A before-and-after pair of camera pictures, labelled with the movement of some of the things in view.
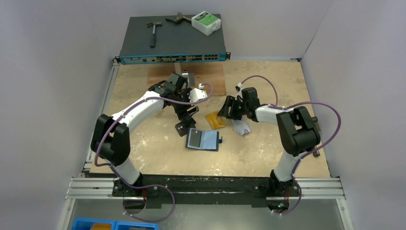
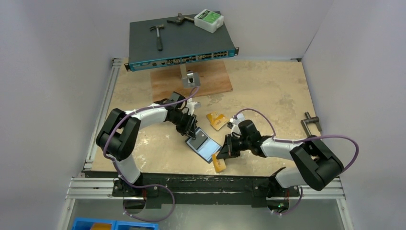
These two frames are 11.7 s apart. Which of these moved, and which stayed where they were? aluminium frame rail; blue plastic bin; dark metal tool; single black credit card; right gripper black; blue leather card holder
Moved: single black credit card; blue leather card holder; right gripper black
Stayed: aluminium frame rail; dark metal tool; blue plastic bin
